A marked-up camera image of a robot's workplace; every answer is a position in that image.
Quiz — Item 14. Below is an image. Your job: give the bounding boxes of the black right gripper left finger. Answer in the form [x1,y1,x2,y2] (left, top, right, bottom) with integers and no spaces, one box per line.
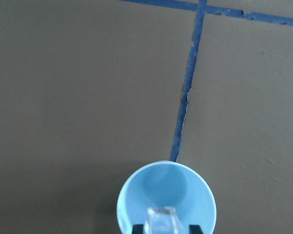
[132,224,144,234]

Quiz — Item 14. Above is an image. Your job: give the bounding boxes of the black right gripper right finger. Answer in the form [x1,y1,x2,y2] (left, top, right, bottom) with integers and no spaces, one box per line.
[189,225,203,234]

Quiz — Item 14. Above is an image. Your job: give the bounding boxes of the clear ice cube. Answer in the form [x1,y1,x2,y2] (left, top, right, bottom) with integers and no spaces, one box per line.
[144,206,184,234]

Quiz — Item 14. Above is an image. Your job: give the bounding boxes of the blue plastic cup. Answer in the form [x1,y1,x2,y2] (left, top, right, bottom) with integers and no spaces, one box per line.
[117,161,217,234]

